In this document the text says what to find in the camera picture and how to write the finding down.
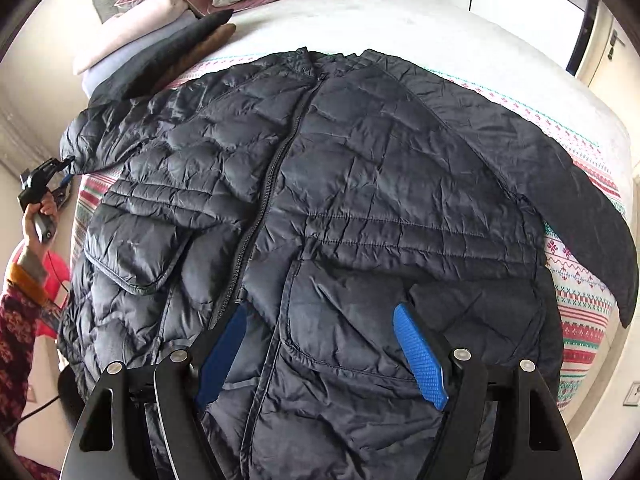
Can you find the left forearm patterned sleeve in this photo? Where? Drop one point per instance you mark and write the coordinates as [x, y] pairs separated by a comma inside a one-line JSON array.
[[22, 299]]

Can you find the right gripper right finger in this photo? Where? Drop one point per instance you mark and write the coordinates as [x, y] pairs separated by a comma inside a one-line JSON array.
[[426, 354]]

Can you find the door handle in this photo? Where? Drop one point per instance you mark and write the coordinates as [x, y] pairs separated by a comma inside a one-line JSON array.
[[615, 40]]

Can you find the folded black garment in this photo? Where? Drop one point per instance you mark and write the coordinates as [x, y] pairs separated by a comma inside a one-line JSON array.
[[160, 60]]

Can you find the folded pink blanket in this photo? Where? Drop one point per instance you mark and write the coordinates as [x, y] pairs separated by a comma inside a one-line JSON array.
[[123, 28]]

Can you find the patterned red green white blanket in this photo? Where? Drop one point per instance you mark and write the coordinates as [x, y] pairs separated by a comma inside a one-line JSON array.
[[585, 304]]

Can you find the cream door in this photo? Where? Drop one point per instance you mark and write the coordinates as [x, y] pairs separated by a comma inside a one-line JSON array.
[[610, 68]]

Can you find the folded lavender blanket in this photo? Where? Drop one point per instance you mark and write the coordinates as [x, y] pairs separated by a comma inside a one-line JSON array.
[[96, 74]]

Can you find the grey bed mattress cover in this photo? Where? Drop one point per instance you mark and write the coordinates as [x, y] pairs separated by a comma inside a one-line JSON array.
[[439, 38]]

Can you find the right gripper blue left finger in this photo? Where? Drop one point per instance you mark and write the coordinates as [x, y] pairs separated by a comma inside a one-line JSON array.
[[214, 353]]

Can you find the folded brown garment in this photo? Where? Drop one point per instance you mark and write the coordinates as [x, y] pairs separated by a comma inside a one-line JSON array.
[[207, 46]]

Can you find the black quilted puffer jacket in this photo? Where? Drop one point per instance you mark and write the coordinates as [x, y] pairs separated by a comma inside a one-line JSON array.
[[321, 191]]

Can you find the wall socket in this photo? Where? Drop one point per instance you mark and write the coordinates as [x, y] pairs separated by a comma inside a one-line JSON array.
[[632, 397]]

